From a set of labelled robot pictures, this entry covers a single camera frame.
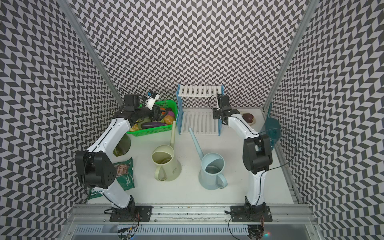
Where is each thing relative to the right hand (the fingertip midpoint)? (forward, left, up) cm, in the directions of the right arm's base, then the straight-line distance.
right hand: (218, 112), depth 96 cm
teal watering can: (-14, -31, 0) cm, 34 cm away
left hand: (-7, +33, +10) cm, 35 cm away
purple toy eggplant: (-6, +45, -4) cm, 46 cm away
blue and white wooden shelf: (-4, +15, +10) cm, 18 cm away
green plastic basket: (+18, +35, -9) cm, 41 cm away
